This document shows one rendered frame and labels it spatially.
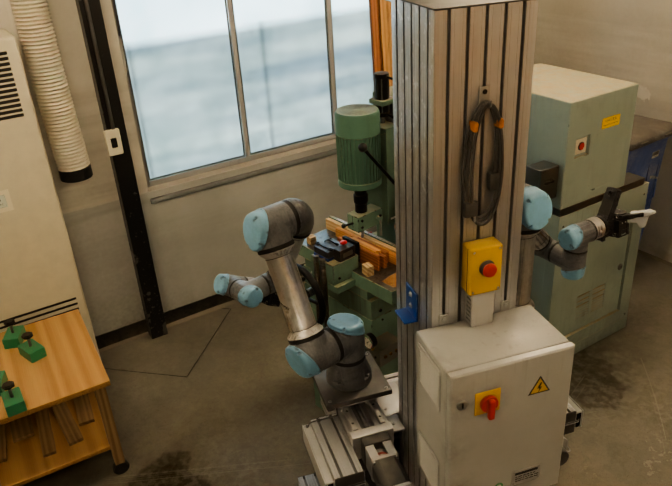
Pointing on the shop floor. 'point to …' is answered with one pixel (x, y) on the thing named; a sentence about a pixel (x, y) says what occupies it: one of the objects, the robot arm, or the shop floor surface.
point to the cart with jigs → (52, 400)
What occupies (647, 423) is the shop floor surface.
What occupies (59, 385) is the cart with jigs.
